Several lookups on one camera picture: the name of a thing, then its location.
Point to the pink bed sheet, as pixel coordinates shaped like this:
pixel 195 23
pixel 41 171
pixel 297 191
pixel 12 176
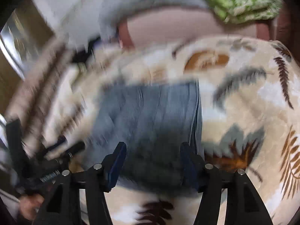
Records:
pixel 166 24

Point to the striped beige cushion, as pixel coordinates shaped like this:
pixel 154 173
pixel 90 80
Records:
pixel 27 95

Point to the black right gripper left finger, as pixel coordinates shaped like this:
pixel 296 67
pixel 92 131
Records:
pixel 62 204

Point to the person's left hand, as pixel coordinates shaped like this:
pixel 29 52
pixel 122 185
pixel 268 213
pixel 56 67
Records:
pixel 29 206

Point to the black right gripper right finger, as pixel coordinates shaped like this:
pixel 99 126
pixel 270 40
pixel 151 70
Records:
pixel 244 204

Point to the blue denim pants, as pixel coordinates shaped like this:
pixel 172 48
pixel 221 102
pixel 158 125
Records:
pixel 153 121

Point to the cream leaf-print blanket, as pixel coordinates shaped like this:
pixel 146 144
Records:
pixel 249 92

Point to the green patterned folded cloth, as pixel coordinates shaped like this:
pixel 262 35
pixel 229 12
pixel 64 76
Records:
pixel 242 11

